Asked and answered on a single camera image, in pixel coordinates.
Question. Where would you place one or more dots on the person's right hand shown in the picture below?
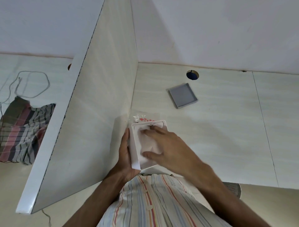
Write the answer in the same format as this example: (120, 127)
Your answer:
(174, 152)

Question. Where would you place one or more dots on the person's left hand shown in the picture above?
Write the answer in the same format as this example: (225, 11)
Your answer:
(125, 161)

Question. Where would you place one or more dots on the person's left thumb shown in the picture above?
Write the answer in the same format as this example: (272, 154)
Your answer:
(126, 138)

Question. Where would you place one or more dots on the person's right thumb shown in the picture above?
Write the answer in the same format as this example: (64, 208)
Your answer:
(151, 154)

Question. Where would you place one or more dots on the white box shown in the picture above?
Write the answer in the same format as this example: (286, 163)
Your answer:
(137, 145)

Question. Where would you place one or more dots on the person's left forearm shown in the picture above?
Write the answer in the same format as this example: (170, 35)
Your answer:
(93, 198)

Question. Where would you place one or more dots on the person's right forearm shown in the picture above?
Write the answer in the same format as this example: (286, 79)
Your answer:
(224, 196)

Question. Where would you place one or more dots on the white paper insert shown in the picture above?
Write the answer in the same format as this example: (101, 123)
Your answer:
(149, 142)

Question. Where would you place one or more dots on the clear plastic wrapper red print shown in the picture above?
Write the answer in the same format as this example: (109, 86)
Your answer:
(143, 118)

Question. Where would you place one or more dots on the white desk divider panel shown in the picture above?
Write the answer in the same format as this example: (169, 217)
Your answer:
(88, 112)

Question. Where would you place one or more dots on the person's striped shirt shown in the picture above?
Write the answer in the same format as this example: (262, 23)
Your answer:
(158, 201)

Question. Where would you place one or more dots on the grey box lid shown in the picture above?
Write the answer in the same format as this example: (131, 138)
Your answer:
(183, 95)

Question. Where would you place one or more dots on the striped cloth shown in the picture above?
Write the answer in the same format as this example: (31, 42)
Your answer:
(23, 131)

